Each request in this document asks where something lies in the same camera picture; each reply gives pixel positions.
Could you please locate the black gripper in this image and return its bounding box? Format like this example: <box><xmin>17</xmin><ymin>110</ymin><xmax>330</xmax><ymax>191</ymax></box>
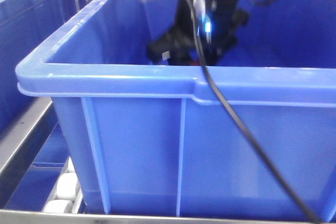
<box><xmin>142</xmin><ymin>0</ymin><xmax>249</xmax><ymax>66</ymax></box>

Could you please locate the large blue bin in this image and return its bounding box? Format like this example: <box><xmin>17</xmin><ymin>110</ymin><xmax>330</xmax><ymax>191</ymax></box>
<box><xmin>16</xmin><ymin>0</ymin><xmax>335</xmax><ymax>222</ymax></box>

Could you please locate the blue bin at left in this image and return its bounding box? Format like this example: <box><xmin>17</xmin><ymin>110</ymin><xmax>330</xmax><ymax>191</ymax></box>
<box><xmin>1</xmin><ymin>0</ymin><xmax>65</xmax><ymax>131</ymax></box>

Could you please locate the black cable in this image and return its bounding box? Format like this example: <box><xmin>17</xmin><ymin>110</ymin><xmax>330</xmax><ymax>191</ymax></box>
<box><xmin>183</xmin><ymin>0</ymin><xmax>322</xmax><ymax>224</ymax></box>

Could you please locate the steel rack front rail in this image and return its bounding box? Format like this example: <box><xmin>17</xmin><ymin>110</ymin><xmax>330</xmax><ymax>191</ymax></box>
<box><xmin>0</xmin><ymin>209</ymin><xmax>336</xmax><ymax>224</ymax></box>

